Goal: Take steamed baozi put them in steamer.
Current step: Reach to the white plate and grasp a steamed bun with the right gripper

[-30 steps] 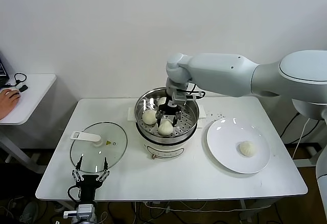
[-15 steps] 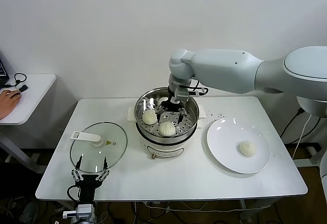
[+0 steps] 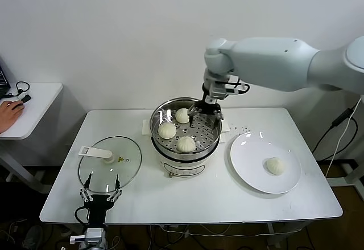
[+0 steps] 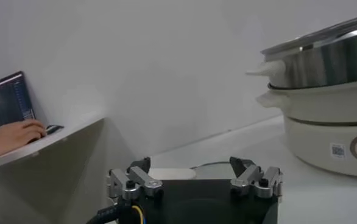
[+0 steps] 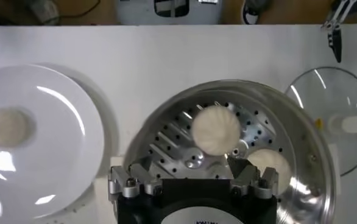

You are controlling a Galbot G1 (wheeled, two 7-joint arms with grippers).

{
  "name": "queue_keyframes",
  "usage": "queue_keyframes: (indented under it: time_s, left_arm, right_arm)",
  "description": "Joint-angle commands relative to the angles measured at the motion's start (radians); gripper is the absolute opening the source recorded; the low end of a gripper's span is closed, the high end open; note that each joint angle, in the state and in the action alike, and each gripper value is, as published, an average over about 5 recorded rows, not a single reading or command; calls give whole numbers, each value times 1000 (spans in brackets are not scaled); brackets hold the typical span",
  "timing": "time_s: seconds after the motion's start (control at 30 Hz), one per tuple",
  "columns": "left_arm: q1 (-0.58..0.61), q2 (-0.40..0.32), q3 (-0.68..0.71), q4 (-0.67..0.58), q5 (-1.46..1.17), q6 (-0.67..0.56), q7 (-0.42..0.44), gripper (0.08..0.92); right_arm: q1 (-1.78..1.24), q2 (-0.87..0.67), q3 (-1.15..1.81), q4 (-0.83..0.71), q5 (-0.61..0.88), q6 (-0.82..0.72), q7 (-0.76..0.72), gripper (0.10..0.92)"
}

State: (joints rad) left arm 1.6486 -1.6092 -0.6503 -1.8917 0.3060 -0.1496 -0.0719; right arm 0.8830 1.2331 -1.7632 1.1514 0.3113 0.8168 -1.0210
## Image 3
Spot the white steamed baozi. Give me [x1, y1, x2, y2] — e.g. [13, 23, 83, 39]
[158, 122, 177, 140]
[175, 108, 191, 124]
[266, 157, 286, 176]
[176, 136, 196, 153]

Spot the black power cable with adapter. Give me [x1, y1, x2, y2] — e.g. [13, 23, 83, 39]
[312, 108, 359, 154]

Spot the white round plate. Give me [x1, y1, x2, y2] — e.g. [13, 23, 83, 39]
[229, 132, 302, 195]

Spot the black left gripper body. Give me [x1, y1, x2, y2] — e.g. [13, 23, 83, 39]
[84, 193, 115, 224]

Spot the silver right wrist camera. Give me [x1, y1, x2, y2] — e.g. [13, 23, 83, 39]
[212, 81, 240, 100]

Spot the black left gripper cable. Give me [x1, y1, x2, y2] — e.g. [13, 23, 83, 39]
[74, 206, 89, 225]

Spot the white electric cooker pot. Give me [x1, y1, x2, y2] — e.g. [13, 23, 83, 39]
[141, 117, 230, 180]

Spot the black laptop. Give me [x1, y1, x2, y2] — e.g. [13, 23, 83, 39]
[0, 62, 13, 99]

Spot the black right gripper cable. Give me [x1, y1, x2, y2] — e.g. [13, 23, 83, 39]
[227, 76, 251, 95]

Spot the glass lid white handle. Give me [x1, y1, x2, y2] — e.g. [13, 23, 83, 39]
[78, 135, 143, 193]

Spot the person's bare hand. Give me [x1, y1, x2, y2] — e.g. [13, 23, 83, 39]
[0, 100, 25, 134]

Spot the white side table rounded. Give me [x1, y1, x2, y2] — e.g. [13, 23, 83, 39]
[0, 83, 65, 194]

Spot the white cable under table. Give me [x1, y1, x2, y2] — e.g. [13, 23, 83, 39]
[159, 223, 274, 237]

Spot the white hanging cable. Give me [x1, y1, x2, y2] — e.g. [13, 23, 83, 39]
[325, 95, 364, 178]

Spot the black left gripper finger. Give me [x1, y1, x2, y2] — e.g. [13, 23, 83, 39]
[78, 171, 93, 202]
[107, 173, 123, 202]

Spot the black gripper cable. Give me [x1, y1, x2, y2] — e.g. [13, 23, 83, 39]
[227, 76, 251, 95]
[74, 206, 89, 225]

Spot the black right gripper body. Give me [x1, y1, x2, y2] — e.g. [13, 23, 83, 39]
[193, 98, 222, 115]

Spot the black looped thin cable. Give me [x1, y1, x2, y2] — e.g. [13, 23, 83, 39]
[7, 81, 31, 99]

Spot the stainless steel steamer basket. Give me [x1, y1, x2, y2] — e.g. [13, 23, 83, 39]
[150, 97, 223, 161]

